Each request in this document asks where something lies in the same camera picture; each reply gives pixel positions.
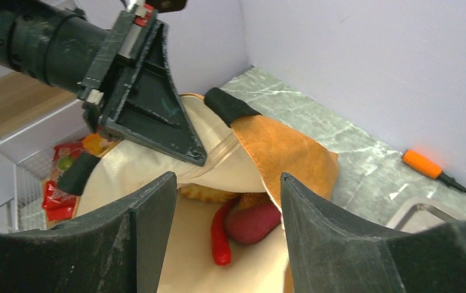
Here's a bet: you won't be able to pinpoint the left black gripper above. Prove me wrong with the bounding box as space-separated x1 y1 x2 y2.
0 1 207 167

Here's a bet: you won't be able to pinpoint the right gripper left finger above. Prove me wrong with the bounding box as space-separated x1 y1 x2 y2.
0 172 177 292

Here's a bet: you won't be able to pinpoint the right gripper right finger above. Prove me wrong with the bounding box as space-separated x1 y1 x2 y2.
280 173 466 292

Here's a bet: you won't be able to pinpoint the yellow snack packet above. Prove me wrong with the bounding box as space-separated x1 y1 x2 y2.
82 133 117 157

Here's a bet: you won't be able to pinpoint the red snack packet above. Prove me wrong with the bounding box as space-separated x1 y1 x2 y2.
42 140 84 223

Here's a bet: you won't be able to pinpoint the purple sweet potato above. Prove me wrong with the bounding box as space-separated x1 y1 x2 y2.
225 203 281 245

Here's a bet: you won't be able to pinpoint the long croissant bread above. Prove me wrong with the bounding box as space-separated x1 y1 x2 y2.
178 184 239 203

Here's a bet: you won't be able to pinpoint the round glazed bread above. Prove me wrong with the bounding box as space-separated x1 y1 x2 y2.
239 192 272 210

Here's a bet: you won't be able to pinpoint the red chili pepper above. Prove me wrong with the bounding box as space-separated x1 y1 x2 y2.
210 197 240 266

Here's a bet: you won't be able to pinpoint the tan grocery bag black straps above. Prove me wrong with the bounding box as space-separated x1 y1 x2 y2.
56 87 341 293

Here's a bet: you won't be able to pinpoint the silver metal tray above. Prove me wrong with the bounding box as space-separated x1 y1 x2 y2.
385 197 466 233

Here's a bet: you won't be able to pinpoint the orange handled screwdriver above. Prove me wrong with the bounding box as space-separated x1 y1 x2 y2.
401 150 466 194

